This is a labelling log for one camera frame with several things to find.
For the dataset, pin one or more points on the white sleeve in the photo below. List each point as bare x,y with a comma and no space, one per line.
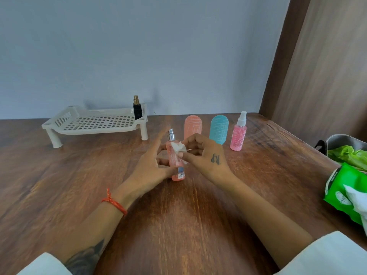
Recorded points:
46,266
329,256

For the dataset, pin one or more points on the white right sleeve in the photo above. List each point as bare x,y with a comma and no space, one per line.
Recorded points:
329,256

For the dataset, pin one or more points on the person's left forearm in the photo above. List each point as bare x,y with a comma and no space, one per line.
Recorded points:
97,229

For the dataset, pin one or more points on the white left sleeve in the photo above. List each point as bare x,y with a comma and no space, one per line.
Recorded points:
46,266

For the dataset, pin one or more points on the green plastic bin liner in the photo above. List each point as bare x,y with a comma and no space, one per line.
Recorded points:
348,156

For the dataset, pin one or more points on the person's right thumb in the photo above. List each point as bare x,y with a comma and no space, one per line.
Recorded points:
189,159

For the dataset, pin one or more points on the orange perfume spray bottle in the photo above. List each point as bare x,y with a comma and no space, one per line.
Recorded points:
175,168

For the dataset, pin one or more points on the person's right forearm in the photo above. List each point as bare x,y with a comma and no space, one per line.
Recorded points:
263,220

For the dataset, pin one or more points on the black perfume bottle gold sprayer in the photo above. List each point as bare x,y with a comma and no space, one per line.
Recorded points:
137,110

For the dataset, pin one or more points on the person's left thumb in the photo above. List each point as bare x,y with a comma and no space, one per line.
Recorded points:
168,172

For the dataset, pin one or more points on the green wet wipes packet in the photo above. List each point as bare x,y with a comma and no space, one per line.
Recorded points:
337,183

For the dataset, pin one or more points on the teal capsule-shaped bottle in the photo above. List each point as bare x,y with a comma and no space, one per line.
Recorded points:
218,128

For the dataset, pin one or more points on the white plastic slotted rack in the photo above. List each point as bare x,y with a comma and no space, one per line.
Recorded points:
97,123

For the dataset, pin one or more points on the grey waste bin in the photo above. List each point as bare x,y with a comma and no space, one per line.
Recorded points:
341,139

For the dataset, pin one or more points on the person's right hand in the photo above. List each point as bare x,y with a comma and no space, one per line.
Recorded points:
212,166

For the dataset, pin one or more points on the white wipe sticking from packet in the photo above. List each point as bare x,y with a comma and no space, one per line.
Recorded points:
358,200

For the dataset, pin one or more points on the salmon capsule-shaped bottle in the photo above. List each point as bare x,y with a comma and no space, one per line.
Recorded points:
192,125

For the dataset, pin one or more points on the white wet wipe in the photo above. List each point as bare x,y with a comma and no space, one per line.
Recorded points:
177,147

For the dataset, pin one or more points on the person's left hand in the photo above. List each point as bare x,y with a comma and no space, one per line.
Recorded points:
143,176

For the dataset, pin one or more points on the brown wooden door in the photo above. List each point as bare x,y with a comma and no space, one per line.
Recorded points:
321,68

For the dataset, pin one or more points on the pink spray bottle white nozzle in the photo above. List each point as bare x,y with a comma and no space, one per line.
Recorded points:
238,137

